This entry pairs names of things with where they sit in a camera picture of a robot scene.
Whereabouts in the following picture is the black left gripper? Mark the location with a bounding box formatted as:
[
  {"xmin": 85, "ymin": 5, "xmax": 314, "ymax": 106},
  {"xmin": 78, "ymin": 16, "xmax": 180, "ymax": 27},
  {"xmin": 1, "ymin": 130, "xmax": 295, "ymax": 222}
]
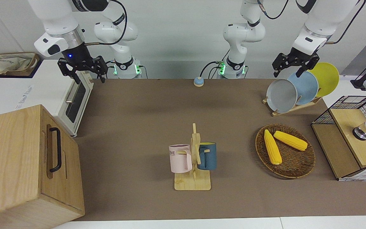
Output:
[{"xmin": 272, "ymin": 47, "xmax": 320, "ymax": 79}]

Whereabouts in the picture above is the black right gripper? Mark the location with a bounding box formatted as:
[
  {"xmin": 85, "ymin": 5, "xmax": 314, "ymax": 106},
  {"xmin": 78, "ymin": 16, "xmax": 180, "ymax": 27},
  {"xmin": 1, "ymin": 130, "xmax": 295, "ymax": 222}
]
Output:
[{"xmin": 58, "ymin": 43, "xmax": 109, "ymax": 85}]

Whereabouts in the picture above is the pink ceramic mug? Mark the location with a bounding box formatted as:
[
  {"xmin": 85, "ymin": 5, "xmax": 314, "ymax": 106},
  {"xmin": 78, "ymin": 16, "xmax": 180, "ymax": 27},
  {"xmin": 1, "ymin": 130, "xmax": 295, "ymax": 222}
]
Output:
[{"xmin": 169, "ymin": 144, "xmax": 192, "ymax": 174}]

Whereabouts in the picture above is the light blue plate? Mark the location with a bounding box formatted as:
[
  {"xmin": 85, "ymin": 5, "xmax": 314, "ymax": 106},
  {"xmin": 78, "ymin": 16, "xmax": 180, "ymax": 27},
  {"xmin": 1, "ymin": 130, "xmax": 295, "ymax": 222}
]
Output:
[{"xmin": 287, "ymin": 72, "xmax": 319, "ymax": 105}]

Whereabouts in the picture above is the yellow plate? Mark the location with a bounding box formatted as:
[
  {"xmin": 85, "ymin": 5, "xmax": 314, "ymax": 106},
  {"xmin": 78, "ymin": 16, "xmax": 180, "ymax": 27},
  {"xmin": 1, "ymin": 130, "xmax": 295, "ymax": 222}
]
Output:
[{"xmin": 307, "ymin": 62, "xmax": 340, "ymax": 97}]

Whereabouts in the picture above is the grey plate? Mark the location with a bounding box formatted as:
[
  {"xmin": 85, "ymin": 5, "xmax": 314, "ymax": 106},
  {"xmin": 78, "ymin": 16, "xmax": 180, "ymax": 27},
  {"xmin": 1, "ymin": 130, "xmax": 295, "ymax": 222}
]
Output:
[{"xmin": 266, "ymin": 79, "xmax": 298, "ymax": 113}]

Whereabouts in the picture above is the wooden plate rack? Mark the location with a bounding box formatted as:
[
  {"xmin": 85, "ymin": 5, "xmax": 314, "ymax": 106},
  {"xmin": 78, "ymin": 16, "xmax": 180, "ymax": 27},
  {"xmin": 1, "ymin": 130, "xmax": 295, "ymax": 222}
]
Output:
[{"xmin": 262, "ymin": 95, "xmax": 323, "ymax": 117}]

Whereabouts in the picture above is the brown cardboard tray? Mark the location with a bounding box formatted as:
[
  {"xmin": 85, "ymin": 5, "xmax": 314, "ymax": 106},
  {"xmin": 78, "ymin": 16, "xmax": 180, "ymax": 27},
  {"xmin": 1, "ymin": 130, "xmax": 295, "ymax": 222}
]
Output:
[{"xmin": 0, "ymin": 52, "xmax": 41, "ymax": 77}]

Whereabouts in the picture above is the white toaster oven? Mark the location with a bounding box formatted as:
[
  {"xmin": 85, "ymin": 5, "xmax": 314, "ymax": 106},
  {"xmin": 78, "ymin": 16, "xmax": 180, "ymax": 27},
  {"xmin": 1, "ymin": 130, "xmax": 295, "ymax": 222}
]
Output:
[{"xmin": 0, "ymin": 59, "xmax": 94, "ymax": 137}]

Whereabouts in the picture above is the tray with paper bag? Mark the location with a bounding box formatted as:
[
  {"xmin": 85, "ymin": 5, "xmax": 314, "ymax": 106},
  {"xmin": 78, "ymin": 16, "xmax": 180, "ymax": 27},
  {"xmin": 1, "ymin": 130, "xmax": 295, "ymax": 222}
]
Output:
[{"xmin": 0, "ymin": 53, "xmax": 39, "ymax": 76}]

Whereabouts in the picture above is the yellow corn cob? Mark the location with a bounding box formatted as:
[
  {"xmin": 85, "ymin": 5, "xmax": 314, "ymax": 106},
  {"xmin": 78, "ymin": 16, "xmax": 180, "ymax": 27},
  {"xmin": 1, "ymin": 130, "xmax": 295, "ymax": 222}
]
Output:
[
  {"xmin": 273, "ymin": 130, "xmax": 308, "ymax": 151},
  {"xmin": 264, "ymin": 129, "xmax": 282, "ymax": 165}
]

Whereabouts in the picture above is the brown table mat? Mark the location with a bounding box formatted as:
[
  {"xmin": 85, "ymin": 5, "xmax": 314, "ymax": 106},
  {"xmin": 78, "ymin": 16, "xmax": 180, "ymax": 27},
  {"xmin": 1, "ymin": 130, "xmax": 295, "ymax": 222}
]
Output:
[{"xmin": 73, "ymin": 79, "xmax": 366, "ymax": 221}]

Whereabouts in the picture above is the brown wicker basket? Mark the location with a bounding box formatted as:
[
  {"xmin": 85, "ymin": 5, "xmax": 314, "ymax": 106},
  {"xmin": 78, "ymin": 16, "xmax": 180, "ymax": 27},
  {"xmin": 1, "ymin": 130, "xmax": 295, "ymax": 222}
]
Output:
[{"xmin": 255, "ymin": 124, "xmax": 316, "ymax": 179}]

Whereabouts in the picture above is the light wooden cabinet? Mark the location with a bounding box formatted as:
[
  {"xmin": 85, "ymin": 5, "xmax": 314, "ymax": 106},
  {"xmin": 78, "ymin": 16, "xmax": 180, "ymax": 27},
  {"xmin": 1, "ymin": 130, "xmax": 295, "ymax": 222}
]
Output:
[{"xmin": 0, "ymin": 105, "xmax": 85, "ymax": 229}]

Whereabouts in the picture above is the dark blue ceramic mug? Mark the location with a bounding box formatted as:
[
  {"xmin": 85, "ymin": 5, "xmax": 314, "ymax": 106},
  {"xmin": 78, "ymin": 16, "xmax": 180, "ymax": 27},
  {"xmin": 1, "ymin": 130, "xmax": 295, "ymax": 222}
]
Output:
[{"xmin": 198, "ymin": 142, "xmax": 217, "ymax": 170}]

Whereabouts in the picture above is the wooden mug rack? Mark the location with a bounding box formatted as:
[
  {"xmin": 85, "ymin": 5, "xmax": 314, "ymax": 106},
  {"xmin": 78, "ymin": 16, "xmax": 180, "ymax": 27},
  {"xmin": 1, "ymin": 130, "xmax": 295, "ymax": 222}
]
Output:
[{"xmin": 174, "ymin": 123, "xmax": 211, "ymax": 191}]

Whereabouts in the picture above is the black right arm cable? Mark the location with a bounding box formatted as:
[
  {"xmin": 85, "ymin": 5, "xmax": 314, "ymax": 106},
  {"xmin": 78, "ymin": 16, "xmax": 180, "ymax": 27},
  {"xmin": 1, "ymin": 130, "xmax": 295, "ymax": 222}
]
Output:
[{"xmin": 85, "ymin": 0, "xmax": 128, "ymax": 45}]

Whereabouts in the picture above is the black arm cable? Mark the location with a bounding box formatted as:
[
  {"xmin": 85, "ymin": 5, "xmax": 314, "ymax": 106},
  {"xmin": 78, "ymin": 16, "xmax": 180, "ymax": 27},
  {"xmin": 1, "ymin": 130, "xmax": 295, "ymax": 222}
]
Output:
[
  {"xmin": 258, "ymin": 0, "xmax": 366, "ymax": 45},
  {"xmin": 85, "ymin": 0, "xmax": 128, "ymax": 45}
]

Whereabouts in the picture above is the toaster oven door handle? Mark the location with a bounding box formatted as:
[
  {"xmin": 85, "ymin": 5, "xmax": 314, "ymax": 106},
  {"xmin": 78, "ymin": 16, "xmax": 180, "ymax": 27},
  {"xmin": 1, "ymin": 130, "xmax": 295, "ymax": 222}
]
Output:
[{"xmin": 65, "ymin": 81, "xmax": 81, "ymax": 104}]

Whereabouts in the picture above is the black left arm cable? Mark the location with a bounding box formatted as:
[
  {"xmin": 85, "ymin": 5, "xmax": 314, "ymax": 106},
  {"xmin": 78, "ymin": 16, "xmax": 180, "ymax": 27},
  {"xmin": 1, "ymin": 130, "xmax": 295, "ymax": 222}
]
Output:
[{"xmin": 258, "ymin": 0, "xmax": 366, "ymax": 45}]

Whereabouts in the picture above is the black cabinet handle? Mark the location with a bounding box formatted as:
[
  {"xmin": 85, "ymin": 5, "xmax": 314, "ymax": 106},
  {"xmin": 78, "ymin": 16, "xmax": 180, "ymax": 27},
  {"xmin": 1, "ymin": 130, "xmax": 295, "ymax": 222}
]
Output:
[{"xmin": 49, "ymin": 127, "xmax": 62, "ymax": 173}]

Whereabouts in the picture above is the black base cable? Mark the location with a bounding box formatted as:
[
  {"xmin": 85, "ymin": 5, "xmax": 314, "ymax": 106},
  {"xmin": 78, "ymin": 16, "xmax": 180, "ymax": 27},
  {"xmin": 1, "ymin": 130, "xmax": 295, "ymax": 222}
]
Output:
[{"xmin": 200, "ymin": 60, "xmax": 223, "ymax": 79}]

